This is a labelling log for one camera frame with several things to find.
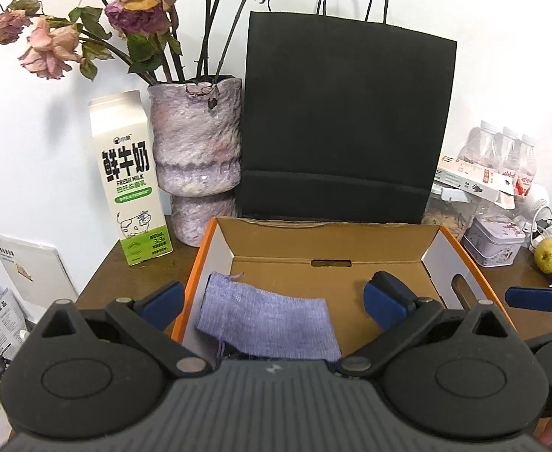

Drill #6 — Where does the red cardboard box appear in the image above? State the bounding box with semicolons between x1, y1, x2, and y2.
170;217;517;373

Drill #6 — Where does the white printed tin box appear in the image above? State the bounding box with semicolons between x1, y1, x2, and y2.
462;214;527;269

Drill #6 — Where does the purple textured vase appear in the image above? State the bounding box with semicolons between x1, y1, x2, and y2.
148;74;243;249

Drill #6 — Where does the white cable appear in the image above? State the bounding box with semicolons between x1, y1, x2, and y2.
528;214;552;252

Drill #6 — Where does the white green milk carton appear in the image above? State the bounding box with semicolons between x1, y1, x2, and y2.
89;90;167;267

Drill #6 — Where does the clear seed container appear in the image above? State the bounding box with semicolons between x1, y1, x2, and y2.
422;186;484;242

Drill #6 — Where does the small white fan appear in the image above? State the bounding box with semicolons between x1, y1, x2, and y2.
523;183;552;227

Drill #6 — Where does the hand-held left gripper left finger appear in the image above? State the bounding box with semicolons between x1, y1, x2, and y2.
40;281;211;380

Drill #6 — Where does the flat white carton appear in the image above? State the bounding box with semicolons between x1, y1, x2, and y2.
433;153;517;208

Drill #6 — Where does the purple drawstring pouch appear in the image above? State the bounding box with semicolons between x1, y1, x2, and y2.
195;270;343;363

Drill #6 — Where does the black paper bag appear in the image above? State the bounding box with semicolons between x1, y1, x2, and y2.
235;0;458;224

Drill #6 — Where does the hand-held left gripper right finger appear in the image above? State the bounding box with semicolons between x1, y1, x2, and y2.
336;270;509;380

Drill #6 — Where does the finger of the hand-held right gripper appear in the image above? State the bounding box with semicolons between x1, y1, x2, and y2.
506;277;552;354

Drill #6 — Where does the dried pink rose bouquet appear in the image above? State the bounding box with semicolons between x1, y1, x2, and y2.
0;0;300;86

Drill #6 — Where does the green apple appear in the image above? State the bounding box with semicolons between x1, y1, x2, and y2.
534;238;552;274

